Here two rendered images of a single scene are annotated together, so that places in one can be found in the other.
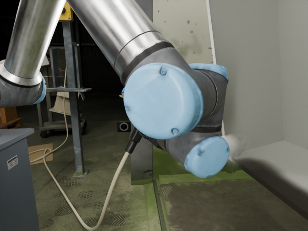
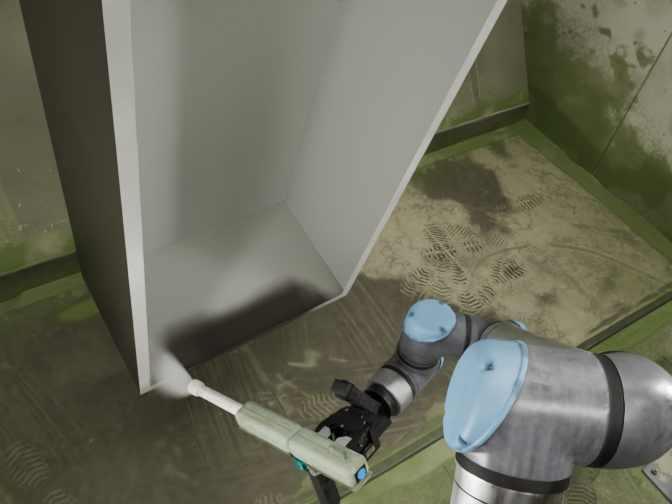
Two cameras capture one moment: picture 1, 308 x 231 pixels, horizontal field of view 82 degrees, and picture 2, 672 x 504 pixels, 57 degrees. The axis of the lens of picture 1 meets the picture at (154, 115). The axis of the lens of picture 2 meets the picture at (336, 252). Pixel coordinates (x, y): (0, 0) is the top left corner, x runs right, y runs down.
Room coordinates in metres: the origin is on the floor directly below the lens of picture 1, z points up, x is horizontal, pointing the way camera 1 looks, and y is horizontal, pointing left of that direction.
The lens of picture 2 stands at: (0.92, 0.39, 1.81)
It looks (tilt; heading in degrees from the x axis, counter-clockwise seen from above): 48 degrees down; 236
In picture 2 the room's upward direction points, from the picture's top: 10 degrees clockwise
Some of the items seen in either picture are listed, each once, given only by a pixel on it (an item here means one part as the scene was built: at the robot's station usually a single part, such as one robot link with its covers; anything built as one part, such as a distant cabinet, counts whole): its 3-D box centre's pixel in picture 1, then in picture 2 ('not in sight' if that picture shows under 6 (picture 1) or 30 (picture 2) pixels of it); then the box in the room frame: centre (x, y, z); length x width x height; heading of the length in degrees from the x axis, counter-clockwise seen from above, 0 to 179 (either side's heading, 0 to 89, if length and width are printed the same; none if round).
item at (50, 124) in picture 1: (58, 94); not in sight; (2.83, 1.51, 0.64); 0.73 x 0.50 x 1.27; 106
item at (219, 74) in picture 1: (200, 96); (430, 333); (0.35, -0.09, 0.82); 0.12 x 0.09 x 0.12; 149
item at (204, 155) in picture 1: (195, 147); (411, 366); (0.37, -0.09, 0.71); 0.12 x 0.09 x 0.10; 24
